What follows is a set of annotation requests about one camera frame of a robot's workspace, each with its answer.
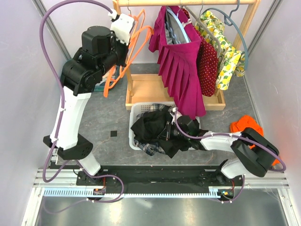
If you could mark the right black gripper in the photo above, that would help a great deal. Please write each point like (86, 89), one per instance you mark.
(169, 127)

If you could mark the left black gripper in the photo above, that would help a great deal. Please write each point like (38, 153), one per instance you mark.
(125, 49)

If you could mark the black pleated skirt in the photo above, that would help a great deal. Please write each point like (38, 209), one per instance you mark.
(148, 127)

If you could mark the navy plaid skirt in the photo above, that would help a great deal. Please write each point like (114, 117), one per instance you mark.
(152, 148)

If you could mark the orange plastic hanger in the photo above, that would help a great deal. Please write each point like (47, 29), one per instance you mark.
(139, 22)

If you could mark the magenta skirt grey lining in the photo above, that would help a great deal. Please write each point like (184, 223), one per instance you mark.
(178, 64)

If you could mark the light blue hanger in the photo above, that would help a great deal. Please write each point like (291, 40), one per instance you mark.
(174, 29)

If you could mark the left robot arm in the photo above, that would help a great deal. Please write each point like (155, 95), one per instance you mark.
(102, 48)

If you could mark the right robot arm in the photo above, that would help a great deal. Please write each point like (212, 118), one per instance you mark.
(254, 153)

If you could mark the grey hanger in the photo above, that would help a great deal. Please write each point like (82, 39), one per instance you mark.
(205, 28)

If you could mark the red polka dot skirt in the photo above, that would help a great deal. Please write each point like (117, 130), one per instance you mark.
(202, 58)

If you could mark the wooden clothes rack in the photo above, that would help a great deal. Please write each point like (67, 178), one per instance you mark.
(149, 87)

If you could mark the teal laundry basket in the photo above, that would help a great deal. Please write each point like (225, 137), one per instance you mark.
(100, 86)

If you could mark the white perforated basket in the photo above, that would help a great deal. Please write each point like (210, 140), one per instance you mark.
(191, 127)

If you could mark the small black floor square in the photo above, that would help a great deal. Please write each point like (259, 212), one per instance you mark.
(113, 133)

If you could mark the orange cloth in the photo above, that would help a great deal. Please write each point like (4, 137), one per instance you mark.
(247, 121)

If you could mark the lemon print garment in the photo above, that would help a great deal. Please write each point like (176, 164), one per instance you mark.
(230, 60)

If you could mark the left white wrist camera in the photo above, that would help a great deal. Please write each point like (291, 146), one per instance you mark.
(122, 26)

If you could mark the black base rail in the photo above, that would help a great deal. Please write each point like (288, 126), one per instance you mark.
(158, 179)

